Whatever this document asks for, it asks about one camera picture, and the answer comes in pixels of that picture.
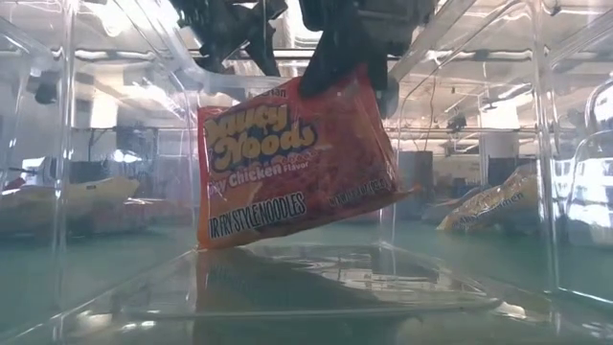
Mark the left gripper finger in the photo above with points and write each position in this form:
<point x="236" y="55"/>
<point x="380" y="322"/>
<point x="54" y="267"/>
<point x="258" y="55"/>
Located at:
<point x="385" y="91"/>
<point x="330" y="67"/>

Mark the green table mat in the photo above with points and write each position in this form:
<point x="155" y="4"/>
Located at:
<point x="431" y="235"/>

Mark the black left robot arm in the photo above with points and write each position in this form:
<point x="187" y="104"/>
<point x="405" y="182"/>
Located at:
<point x="225" y="29"/>

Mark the Maruchan beef ramen pack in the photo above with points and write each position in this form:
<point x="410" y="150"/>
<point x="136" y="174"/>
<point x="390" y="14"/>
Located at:
<point x="493" y="201"/>

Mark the Maruchan creamy chicken ramen pack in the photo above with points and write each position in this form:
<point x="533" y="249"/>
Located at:
<point x="72" y="196"/>

